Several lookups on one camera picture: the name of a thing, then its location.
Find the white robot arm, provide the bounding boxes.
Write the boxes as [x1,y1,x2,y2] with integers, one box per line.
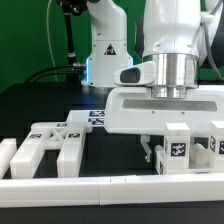
[87,0,224,136]

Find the white cable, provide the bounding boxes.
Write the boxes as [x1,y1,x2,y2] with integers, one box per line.
[45,0,58,83]

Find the white chair back frame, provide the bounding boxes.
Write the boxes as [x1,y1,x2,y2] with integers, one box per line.
[10,122,92,179]

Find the black cables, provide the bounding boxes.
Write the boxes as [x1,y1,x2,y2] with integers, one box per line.
[22,61,87,84]

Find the white tagged base sheet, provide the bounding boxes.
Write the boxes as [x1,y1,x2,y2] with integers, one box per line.
[67,110,105,127]

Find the white chair seat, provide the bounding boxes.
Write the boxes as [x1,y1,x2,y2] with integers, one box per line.
[155,143,224,175]

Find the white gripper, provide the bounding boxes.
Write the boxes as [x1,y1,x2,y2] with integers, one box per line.
[105,60,224,162]

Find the white U-shaped fence wall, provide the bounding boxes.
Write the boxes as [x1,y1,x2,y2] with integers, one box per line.
[0,139,224,208]

